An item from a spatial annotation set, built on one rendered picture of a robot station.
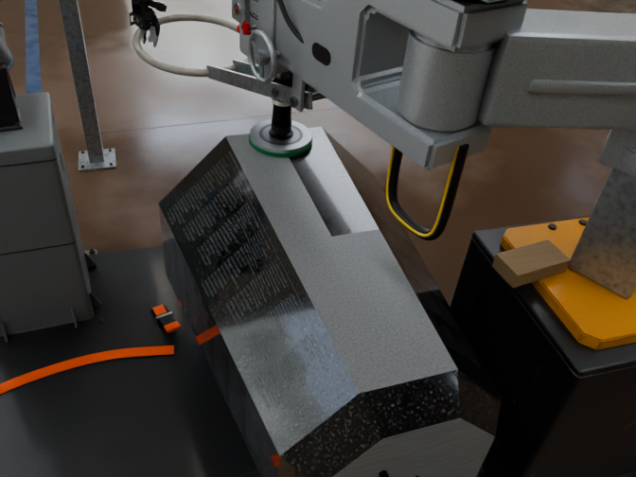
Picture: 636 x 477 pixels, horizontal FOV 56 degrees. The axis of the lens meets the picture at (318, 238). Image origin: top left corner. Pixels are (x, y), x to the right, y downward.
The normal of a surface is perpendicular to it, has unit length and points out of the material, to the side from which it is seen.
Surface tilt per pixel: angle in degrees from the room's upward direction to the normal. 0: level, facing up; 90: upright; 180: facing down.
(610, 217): 90
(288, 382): 45
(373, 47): 90
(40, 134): 0
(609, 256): 90
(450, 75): 90
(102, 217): 0
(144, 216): 0
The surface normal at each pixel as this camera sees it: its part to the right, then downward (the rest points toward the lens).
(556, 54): 0.11, 0.64
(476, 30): 0.57, 0.56
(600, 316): 0.08, -0.77
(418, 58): -0.79, 0.34
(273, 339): -0.60, -0.42
